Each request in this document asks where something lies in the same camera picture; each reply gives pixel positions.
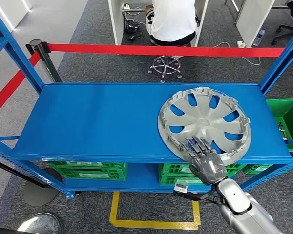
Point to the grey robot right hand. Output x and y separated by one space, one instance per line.
207 164

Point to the grey plastic wheel cover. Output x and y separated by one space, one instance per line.
202 122

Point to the blue metal shelf rack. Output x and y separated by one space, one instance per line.
100 122

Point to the chrome base stool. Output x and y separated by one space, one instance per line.
164 66

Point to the clear water bottle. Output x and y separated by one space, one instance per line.
258 38

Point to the person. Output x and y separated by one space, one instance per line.
171 19

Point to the white desk panel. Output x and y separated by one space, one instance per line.
254 16

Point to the black bag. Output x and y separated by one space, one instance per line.
131 26

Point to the white desk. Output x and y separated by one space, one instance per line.
114 19

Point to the black stanchion pole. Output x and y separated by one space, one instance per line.
39 195

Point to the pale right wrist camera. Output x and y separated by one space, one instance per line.
181 190

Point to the dark stanchion post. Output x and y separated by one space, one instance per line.
47 63

